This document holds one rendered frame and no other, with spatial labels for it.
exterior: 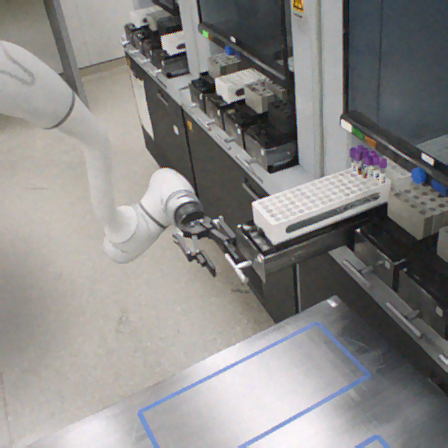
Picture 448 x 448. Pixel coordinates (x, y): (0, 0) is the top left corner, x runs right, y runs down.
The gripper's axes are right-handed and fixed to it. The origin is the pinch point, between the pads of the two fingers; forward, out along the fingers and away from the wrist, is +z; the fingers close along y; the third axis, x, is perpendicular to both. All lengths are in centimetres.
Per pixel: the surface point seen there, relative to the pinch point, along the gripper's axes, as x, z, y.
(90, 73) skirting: 70, -345, 29
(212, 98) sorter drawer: -7, -68, 27
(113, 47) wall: 56, -345, 52
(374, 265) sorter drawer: -1.4, 20.6, 26.5
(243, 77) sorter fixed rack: -12, -66, 38
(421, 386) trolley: -7, 53, 12
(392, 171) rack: -11.9, 6.1, 41.2
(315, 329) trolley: -7.3, 34.9, 3.9
